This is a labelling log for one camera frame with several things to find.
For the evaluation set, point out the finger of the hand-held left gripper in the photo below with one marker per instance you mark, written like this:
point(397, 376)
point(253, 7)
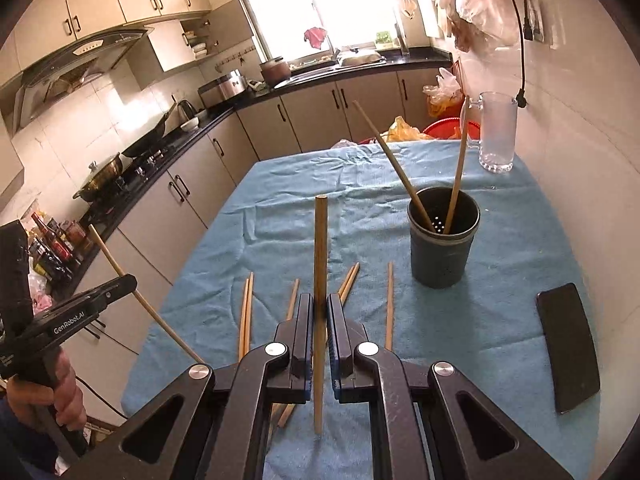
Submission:
point(112, 290)

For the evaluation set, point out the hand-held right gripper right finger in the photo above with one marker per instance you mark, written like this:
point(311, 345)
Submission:
point(336, 350)

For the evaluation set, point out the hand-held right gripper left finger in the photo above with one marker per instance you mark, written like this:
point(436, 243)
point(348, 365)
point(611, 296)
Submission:
point(302, 340)

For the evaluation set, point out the wooden chopstick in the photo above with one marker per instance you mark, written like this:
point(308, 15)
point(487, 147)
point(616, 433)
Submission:
point(165, 319)
point(320, 260)
point(292, 300)
point(395, 166)
point(458, 160)
point(351, 282)
point(389, 305)
point(249, 310)
point(243, 320)
point(346, 282)

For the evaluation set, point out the dark grey utensil holder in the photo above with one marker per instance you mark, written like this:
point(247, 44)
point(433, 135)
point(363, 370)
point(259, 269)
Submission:
point(440, 265)

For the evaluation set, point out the person's left forearm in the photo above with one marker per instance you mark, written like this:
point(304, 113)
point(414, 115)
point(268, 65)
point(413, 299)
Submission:
point(15, 435)

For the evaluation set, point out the person's left hand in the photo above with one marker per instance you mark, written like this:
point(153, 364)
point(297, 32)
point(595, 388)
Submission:
point(67, 390)

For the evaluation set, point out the cluster of sauce bottles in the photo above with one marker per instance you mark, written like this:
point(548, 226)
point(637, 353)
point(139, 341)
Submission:
point(50, 250)

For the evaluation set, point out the steel pot with lid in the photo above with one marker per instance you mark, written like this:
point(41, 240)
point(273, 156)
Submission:
point(100, 175)

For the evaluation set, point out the beige base cabinets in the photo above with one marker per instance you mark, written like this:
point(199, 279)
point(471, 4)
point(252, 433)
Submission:
point(185, 195)

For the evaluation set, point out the gas stove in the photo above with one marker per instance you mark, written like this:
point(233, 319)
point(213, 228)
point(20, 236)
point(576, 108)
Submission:
point(145, 162)

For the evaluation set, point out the blue tablecloth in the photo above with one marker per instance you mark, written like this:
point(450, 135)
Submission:
point(350, 200)

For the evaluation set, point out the black wok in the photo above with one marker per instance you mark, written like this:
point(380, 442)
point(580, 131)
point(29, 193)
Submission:
point(145, 142)

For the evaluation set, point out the white bowl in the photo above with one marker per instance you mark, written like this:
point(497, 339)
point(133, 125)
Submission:
point(189, 123)

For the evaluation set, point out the pink plastic bag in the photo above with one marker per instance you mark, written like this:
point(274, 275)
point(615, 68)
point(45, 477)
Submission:
point(345, 144)

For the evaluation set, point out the black kitchen countertop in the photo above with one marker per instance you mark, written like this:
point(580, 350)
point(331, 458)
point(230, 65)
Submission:
point(225, 110)

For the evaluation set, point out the yellow plastic bag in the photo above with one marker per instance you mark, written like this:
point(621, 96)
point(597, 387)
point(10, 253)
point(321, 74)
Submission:
point(405, 130)

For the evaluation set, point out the black smartphone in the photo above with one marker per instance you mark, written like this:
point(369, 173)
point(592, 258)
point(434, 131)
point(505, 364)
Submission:
point(567, 350)

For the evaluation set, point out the stainless steel countertop appliance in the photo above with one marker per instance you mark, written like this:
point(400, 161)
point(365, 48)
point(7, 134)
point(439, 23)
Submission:
point(225, 87)

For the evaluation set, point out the range hood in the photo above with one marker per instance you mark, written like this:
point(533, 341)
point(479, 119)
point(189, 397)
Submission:
point(75, 60)

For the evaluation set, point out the red plastic basin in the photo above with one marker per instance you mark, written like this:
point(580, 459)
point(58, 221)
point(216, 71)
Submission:
point(447, 127)

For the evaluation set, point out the brown clay pot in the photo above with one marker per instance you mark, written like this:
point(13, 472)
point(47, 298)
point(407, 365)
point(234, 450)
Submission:
point(275, 74)

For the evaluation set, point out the steel kitchen sink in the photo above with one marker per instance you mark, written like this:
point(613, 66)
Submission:
point(315, 67)

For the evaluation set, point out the clear glass mug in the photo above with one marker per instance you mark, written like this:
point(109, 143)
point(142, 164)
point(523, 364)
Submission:
point(497, 130)

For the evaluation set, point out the metal pan lid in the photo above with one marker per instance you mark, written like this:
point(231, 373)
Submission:
point(360, 58)

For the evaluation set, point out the red cloth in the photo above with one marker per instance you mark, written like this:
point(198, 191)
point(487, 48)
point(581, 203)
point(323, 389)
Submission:
point(315, 37)

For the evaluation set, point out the kitchen window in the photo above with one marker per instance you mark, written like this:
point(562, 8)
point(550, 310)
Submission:
point(325, 0)

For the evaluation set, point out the white cutting board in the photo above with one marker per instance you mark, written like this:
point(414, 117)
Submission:
point(427, 10)

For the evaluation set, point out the bundle of hanging plastic bags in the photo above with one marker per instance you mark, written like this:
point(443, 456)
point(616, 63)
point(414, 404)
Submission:
point(480, 0)

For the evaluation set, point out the white wall power socket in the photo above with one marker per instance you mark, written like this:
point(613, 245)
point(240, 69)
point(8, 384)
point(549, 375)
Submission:
point(537, 15)

